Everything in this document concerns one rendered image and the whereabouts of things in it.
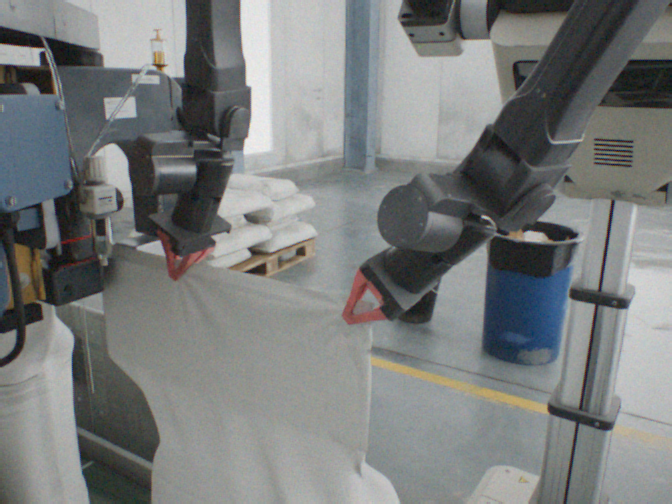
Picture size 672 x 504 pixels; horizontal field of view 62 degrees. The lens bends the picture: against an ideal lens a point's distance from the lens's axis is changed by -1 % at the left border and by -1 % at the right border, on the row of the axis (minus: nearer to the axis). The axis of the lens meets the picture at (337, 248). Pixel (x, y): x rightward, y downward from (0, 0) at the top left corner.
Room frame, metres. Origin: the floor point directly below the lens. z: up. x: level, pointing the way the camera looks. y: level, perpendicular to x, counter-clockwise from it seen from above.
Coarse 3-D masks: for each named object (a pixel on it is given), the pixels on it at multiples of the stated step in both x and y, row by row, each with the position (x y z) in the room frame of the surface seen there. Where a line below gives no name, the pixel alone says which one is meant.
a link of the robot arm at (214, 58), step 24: (192, 0) 0.67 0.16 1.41; (216, 0) 0.66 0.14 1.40; (240, 0) 0.69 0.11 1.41; (192, 24) 0.67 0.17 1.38; (216, 24) 0.67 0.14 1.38; (240, 24) 0.69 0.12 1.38; (192, 48) 0.68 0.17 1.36; (216, 48) 0.67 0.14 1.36; (240, 48) 0.70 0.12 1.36; (192, 72) 0.69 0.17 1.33; (216, 72) 0.67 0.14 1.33; (240, 72) 0.69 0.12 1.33; (192, 96) 0.71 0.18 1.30; (216, 96) 0.67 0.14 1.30; (240, 96) 0.70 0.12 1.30; (192, 120) 0.71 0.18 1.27; (216, 120) 0.68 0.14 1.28
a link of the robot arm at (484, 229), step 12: (468, 216) 0.52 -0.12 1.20; (480, 216) 0.54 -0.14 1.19; (468, 228) 0.52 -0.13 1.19; (480, 228) 0.53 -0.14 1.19; (492, 228) 0.54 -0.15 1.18; (468, 240) 0.52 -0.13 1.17; (480, 240) 0.53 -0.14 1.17; (444, 252) 0.53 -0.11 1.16; (456, 252) 0.53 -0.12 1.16; (468, 252) 0.53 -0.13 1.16; (456, 264) 0.55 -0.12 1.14
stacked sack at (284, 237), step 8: (296, 224) 4.33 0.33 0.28; (304, 224) 4.36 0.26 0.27; (272, 232) 4.09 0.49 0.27; (280, 232) 4.09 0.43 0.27; (288, 232) 4.14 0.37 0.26; (296, 232) 4.17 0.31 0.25; (304, 232) 4.24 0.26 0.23; (312, 232) 4.33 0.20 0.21; (272, 240) 3.94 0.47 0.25; (280, 240) 3.99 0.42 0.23; (288, 240) 4.07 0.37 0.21; (296, 240) 4.16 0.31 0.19; (248, 248) 3.99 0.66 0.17; (256, 248) 3.94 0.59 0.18; (264, 248) 3.91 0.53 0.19; (272, 248) 3.91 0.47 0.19; (280, 248) 4.00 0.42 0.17
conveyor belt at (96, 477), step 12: (84, 468) 1.20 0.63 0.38; (96, 468) 1.20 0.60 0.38; (84, 480) 1.16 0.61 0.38; (96, 480) 1.16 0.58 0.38; (108, 480) 1.16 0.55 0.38; (120, 480) 1.16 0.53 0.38; (96, 492) 1.11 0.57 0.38; (108, 492) 1.12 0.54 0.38; (120, 492) 1.12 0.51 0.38; (132, 492) 1.12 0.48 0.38; (144, 492) 1.12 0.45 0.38
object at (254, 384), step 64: (128, 256) 0.81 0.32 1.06; (128, 320) 0.82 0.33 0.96; (192, 320) 0.75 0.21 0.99; (256, 320) 0.68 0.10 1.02; (320, 320) 0.63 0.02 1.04; (192, 384) 0.75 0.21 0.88; (256, 384) 0.68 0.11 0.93; (320, 384) 0.63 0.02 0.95; (192, 448) 0.68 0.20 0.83; (256, 448) 0.65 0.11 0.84; (320, 448) 0.62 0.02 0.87
